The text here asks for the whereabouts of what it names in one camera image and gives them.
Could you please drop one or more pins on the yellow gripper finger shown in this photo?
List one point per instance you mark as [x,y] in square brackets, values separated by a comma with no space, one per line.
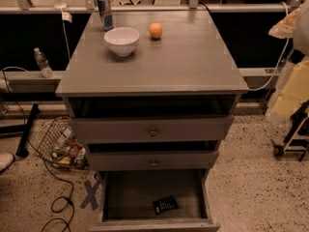
[291,92]
[284,29]

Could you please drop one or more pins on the black rxbar chocolate bar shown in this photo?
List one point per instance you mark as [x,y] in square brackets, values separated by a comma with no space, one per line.
[165,204]

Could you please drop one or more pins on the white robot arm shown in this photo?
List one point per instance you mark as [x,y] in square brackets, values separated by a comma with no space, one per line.
[301,32]

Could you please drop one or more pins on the grey top drawer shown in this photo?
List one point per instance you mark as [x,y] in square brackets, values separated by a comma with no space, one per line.
[95,131]

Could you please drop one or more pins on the grey wooden drawer cabinet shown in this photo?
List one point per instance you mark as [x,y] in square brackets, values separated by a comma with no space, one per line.
[187,73]

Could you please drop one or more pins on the grey open bottom drawer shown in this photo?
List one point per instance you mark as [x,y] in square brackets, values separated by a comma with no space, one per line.
[127,202]

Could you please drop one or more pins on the grey middle drawer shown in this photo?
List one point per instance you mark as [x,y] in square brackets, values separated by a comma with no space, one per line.
[116,161]

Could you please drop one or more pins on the orange fruit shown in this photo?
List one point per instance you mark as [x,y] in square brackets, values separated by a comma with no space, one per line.
[155,30]

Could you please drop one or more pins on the white ceramic bowl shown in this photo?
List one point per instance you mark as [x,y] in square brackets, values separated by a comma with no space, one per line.
[122,40]

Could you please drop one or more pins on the blue silver energy drink can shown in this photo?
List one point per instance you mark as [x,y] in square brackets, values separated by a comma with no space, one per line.
[105,14]

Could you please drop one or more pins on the clear plastic water bottle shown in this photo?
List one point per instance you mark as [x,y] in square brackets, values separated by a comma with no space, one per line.
[43,63]

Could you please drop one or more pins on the black metal stand leg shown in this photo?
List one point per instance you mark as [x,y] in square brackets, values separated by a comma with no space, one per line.
[21,149]

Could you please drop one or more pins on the white shoe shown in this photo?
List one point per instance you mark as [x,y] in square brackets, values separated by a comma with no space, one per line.
[6,160]

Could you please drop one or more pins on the wheeled cart frame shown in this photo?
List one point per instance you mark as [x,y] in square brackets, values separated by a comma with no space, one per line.
[300,120]

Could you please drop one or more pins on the wire basket with groceries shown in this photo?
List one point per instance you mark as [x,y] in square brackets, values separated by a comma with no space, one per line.
[60,148]

